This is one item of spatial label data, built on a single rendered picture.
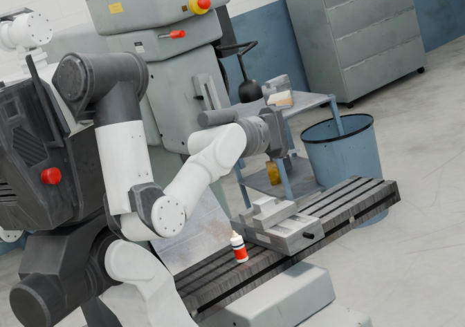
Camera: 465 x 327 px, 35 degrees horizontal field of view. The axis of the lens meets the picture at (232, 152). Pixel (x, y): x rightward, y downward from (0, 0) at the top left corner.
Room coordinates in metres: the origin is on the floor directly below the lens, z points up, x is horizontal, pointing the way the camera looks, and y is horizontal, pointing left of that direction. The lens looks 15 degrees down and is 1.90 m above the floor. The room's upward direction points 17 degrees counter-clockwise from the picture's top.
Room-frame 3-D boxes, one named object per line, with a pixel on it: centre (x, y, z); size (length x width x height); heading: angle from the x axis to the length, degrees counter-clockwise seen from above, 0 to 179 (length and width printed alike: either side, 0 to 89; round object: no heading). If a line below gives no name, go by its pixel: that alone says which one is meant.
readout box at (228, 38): (2.79, -0.06, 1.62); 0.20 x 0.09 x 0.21; 30
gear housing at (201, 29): (2.40, 0.10, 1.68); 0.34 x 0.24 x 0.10; 30
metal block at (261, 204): (2.44, -0.05, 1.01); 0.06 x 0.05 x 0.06; 118
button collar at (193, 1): (2.17, -0.03, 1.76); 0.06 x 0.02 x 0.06; 120
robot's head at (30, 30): (1.56, 0.33, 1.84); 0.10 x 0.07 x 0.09; 51
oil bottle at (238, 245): (2.32, 0.07, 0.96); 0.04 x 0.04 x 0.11
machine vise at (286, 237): (2.42, -0.06, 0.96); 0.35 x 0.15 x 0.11; 28
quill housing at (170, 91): (2.37, 0.08, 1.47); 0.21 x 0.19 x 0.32; 120
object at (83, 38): (2.80, 0.33, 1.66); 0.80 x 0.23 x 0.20; 30
